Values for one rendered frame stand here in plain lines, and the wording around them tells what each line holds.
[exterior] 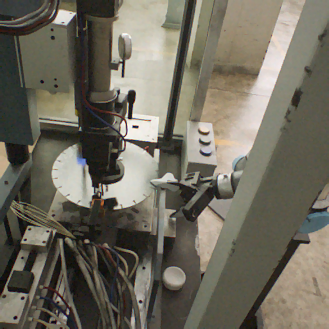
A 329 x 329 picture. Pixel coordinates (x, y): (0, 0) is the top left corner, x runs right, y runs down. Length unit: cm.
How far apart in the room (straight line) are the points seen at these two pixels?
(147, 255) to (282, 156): 94
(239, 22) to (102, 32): 352
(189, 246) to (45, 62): 77
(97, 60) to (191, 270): 71
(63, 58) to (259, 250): 47
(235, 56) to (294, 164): 408
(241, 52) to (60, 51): 374
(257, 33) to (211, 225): 260
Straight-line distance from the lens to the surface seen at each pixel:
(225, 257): 26
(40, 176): 138
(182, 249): 116
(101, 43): 67
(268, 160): 20
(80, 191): 101
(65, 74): 63
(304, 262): 233
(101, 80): 70
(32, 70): 65
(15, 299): 90
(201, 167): 126
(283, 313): 206
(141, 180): 106
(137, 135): 132
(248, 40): 424
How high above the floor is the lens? 167
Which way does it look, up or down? 39 degrees down
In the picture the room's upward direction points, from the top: 10 degrees clockwise
